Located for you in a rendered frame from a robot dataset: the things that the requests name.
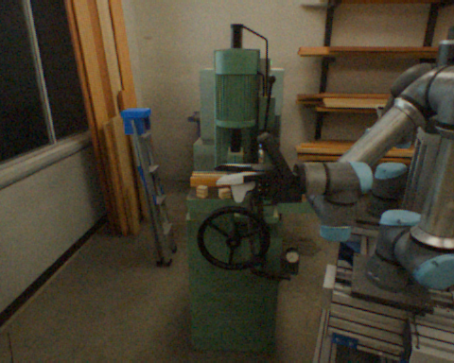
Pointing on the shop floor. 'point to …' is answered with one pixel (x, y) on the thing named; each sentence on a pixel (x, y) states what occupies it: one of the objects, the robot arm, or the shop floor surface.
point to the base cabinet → (232, 298)
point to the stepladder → (136, 123)
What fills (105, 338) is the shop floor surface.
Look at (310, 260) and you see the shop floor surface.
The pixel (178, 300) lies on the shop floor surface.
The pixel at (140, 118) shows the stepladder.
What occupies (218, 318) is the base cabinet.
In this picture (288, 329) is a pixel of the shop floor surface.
